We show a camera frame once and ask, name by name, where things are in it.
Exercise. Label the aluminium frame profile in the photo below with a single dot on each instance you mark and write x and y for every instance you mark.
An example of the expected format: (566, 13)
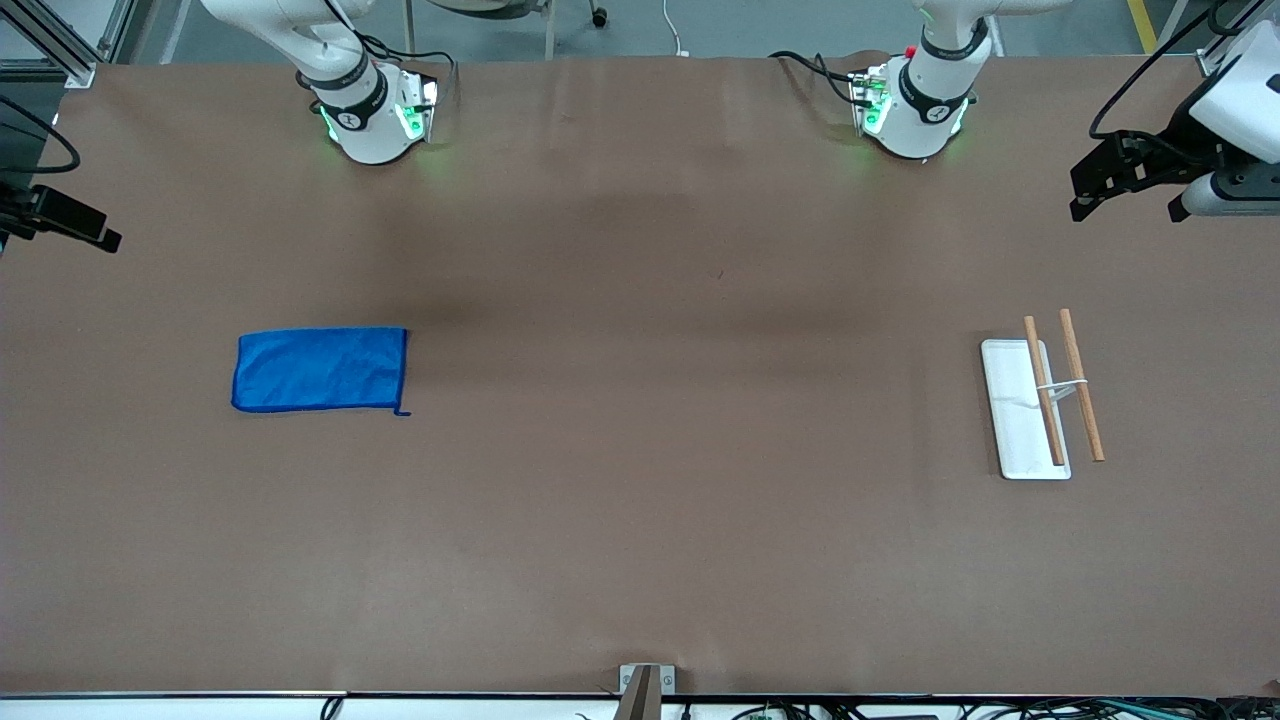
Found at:
(1225, 40)
(60, 45)

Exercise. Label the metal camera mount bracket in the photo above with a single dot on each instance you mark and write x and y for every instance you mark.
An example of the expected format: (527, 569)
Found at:
(645, 690)

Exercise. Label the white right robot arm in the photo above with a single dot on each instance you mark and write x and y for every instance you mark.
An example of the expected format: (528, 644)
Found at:
(370, 135)

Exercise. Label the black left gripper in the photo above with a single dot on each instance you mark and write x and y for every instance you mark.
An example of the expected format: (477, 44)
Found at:
(1176, 142)

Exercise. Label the blue microfibre towel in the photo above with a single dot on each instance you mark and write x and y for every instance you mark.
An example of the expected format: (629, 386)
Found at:
(320, 370)

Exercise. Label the white towel rack base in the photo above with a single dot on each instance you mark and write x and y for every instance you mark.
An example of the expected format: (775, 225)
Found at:
(1015, 420)

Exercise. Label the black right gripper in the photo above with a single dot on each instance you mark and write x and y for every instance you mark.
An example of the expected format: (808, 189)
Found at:
(22, 214)

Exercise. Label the office chair base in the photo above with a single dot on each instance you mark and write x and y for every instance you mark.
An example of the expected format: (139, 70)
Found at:
(550, 30)

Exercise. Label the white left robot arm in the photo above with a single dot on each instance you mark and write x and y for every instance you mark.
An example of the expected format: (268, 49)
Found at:
(925, 120)

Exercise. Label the wooden rack rod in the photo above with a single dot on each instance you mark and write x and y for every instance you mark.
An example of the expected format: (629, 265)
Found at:
(1082, 390)
(1043, 390)

